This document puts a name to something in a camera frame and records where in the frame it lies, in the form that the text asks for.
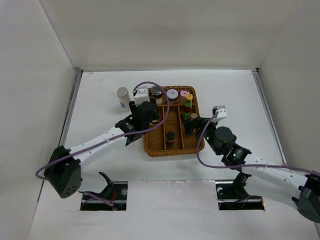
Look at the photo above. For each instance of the small black round bottle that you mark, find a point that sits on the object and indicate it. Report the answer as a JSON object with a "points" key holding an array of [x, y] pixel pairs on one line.
{"points": [[154, 122]]}

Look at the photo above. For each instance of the green-label chili sauce bottle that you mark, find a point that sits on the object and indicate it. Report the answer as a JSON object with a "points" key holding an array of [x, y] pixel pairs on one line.
{"points": [[187, 106]]}

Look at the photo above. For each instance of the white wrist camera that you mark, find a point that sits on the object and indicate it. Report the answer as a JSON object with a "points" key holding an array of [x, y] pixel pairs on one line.
{"points": [[219, 112], [141, 95]]}

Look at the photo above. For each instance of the pink-cap spice shaker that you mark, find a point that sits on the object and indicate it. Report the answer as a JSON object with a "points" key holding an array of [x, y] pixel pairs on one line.
{"points": [[182, 95]]}

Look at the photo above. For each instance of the aluminium table rail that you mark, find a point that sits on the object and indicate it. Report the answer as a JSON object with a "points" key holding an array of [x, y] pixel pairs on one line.
{"points": [[71, 104], [269, 117]]}

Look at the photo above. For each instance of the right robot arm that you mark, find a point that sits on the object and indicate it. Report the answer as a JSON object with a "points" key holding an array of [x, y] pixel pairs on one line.
{"points": [[293, 186]]}

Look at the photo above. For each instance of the left aluminium table rail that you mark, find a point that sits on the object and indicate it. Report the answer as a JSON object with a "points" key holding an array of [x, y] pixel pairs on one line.
{"points": [[71, 104]]}

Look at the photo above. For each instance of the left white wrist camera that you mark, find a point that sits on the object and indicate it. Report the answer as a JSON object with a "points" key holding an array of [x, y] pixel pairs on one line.
{"points": [[141, 95]]}

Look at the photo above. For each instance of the yellow-label oil bottle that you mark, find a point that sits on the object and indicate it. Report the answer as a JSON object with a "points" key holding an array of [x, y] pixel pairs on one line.
{"points": [[193, 115]]}

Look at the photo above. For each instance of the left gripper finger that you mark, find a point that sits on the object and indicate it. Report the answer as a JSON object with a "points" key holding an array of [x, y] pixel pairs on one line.
{"points": [[132, 106], [155, 116]]}

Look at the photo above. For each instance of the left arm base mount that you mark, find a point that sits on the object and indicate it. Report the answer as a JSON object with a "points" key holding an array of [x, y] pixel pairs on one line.
{"points": [[112, 198]]}

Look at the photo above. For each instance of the brown wicker divided basket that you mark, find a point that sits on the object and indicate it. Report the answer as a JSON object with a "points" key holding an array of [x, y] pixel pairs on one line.
{"points": [[154, 141]]}

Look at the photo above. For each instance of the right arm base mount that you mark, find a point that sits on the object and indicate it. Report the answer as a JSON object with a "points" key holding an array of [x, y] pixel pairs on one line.
{"points": [[231, 195]]}

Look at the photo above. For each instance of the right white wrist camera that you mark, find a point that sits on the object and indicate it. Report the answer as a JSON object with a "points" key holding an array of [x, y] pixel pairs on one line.
{"points": [[219, 112]]}

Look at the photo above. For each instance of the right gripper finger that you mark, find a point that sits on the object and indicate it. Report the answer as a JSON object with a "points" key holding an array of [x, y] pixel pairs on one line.
{"points": [[191, 126], [204, 120]]}

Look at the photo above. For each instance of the white-lid sauce jar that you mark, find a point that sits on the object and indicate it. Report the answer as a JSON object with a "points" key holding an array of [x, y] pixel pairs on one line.
{"points": [[173, 96]]}

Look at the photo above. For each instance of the silver-lid jar white beads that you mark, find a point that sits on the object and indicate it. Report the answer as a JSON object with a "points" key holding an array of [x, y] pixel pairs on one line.
{"points": [[124, 97]]}

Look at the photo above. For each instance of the black-cap pepper jar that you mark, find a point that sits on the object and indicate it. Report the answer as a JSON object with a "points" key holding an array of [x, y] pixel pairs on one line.
{"points": [[170, 139]]}

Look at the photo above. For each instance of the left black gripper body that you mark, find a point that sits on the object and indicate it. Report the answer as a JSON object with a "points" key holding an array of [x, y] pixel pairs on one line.
{"points": [[145, 126]]}

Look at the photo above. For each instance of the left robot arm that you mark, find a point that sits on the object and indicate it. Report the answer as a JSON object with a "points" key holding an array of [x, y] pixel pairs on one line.
{"points": [[64, 169]]}

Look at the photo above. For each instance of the right aluminium table rail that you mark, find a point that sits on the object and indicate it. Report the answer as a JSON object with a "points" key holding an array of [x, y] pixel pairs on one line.
{"points": [[269, 117]]}

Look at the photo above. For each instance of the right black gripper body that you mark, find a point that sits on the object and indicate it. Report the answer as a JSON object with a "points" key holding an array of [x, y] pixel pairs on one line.
{"points": [[209, 136]]}

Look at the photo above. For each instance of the black-top salt grinder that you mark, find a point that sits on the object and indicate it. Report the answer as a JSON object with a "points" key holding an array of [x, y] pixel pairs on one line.
{"points": [[157, 93]]}

